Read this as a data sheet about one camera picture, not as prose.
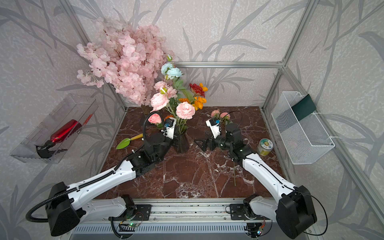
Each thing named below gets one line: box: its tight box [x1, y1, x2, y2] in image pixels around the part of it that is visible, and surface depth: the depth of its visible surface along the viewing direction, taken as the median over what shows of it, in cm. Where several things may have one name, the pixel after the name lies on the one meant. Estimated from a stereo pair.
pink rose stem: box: [148, 113, 164, 129], surface depth 59 cm
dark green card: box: [291, 93, 317, 121], surface depth 72 cm
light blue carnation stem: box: [161, 54, 187, 91], surface depth 77 cm
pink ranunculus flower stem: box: [150, 92, 196, 133], surface depth 60 cm
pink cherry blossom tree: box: [76, 17, 175, 106], surface depth 71 cm
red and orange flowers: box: [178, 82, 209, 111], surface depth 76 cm
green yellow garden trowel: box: [116, 133, 144, 150], surface depth 101 cm
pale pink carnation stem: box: [153, 81, 178, 99], surface depth 77 cm
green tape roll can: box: [257, 138, 274, 157], surface depth 92 cm
